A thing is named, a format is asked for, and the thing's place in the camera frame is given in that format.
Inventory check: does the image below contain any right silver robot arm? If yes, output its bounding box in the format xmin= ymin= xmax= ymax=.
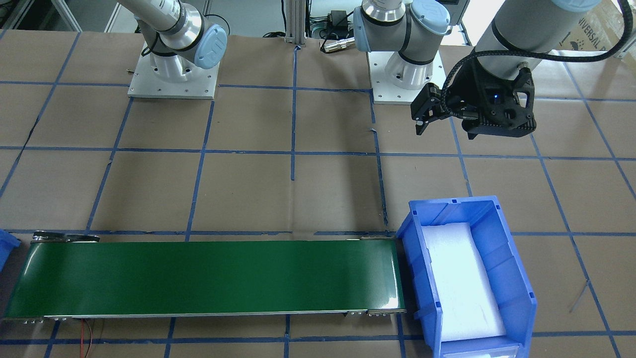
xmin=120 ymin=0 xmax=229 ymax=91

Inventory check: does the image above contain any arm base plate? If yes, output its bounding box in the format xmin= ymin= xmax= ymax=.
xmin=128 ymin=54 xmax=220 ymax=100
xmin=368 ymin=51 xmax=446 ymax=105

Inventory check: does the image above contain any black power adapter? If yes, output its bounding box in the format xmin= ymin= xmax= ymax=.
xmin=327 ymin=10 xmax=348 ymax=38

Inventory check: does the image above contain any blue storage bin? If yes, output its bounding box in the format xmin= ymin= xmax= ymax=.
xmin=0 ymin=230 xmax=21 ymax=270
xmin=396 ymin=196 xmax=538 ymax=358

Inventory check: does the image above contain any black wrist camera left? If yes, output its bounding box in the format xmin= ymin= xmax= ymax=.
xmin=474 ymin=68 xmax=537 ymax=138

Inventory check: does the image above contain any white foam pad bin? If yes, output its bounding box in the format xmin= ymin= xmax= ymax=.
xmin=422 ymin=223 xmax=506 ymax=342

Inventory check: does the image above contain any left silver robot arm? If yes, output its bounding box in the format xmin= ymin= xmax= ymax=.
xmin=352 ymin=0 xmax=635 ymax=140

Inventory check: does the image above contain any green conveyor belt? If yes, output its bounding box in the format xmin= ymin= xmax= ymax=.
xmin=3 ymin=239 xmax=406 ymax=320

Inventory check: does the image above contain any aluminium frame post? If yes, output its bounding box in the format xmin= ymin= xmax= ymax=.
xmin=282 ymin=0 xmax=309 ymax=47

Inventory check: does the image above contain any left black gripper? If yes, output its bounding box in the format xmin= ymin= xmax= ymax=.
xmin=410 ymin=59 xmax=520 ymax=140

